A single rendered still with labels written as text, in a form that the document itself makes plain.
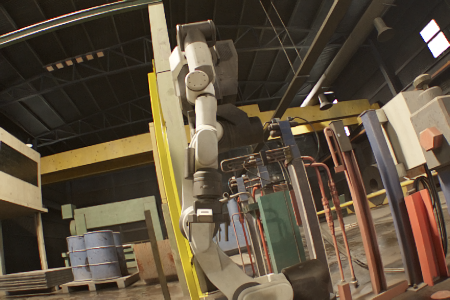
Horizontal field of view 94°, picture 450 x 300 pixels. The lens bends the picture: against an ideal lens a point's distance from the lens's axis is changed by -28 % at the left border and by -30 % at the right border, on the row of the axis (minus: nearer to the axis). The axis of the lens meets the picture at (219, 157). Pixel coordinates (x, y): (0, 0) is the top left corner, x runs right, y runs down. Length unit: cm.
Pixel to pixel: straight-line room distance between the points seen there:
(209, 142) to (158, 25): 355
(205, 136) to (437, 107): 64
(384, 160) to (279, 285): 82
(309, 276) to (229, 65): 92
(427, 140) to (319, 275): 70
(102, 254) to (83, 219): 702
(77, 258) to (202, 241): 461
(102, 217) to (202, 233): 1079
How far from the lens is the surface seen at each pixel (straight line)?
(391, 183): 146
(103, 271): 496
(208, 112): 91
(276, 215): 215
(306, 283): 108
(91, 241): 500
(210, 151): 84
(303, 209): 163
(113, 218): 1152
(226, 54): 125
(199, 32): 112
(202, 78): 94
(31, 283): 587
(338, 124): 142
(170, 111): 337
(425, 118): 62
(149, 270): 461
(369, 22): 1135
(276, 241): 214
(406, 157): 153
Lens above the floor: 54
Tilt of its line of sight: 16 degrees up
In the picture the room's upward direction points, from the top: 14 degrees counter-clockwise
